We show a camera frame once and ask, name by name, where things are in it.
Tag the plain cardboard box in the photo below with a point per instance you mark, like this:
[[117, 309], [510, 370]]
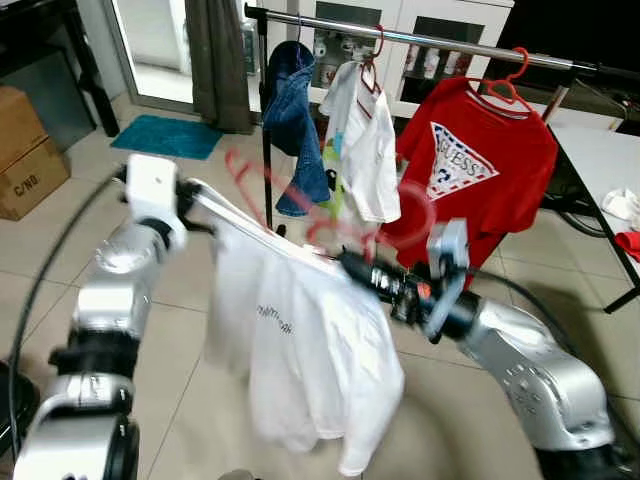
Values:
[[20, 115]]

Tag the teal floor mat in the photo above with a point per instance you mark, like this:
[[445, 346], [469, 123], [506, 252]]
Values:
[[165, 137]]

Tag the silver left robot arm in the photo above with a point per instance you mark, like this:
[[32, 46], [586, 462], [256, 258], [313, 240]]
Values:
[[110, 290]]

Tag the white crumpled cloth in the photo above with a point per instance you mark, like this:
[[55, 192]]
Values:
[[622, 208]]

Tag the grey curtain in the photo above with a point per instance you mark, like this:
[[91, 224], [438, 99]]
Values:
[[220, 60]]

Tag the glass balcony door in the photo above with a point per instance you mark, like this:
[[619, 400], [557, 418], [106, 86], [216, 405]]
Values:
[[150, 40]]

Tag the red plastic clothes hanger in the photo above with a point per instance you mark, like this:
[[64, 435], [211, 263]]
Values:
[[379, 42], [325, 228], [507, 92]]

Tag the white glass-door cabinet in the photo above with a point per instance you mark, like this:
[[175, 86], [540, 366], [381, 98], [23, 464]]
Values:
[[395, 15]]

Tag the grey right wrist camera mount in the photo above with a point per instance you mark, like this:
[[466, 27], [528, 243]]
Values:
[[447, 250]]

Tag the red Guess t-shirt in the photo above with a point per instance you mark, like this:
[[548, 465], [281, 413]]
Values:
[[500, 140]]

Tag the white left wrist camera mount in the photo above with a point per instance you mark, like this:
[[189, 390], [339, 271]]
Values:
[[152, 190]]

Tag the metal clothes rack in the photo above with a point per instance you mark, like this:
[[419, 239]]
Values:
[[440, 45]]

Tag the white t-shirt with green print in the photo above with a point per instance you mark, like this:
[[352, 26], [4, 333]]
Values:
[[365, 150]]

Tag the black metal desk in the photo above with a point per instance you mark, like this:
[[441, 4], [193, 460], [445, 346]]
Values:
[[30, 20]]

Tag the printed cardboard box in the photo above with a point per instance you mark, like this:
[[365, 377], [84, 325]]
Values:
[[35, 185]]

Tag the blue denim garment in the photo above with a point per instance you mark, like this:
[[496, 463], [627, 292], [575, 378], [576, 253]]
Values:
[[295, 120]]

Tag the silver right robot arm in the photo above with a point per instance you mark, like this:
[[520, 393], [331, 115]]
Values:
[[540, 370]]

